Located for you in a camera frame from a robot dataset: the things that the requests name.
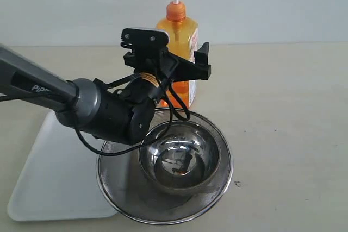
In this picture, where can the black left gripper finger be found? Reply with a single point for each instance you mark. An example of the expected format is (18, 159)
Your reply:
(201, 55)
(181, 69)

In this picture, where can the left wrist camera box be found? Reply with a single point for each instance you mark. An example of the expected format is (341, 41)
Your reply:
(144, 39)

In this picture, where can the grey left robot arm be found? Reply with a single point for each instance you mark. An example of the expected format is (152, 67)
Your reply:
(120, 111)

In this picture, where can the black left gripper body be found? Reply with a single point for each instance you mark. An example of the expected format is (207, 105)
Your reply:
(160, 62)

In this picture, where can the white plastic tray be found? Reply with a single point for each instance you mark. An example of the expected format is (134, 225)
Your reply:
(58, 180)

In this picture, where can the small stainless steel bowl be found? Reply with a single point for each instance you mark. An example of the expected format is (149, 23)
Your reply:
(183, 160)

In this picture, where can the orange soap pump bottle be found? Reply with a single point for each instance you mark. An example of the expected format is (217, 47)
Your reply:
(183, 41)

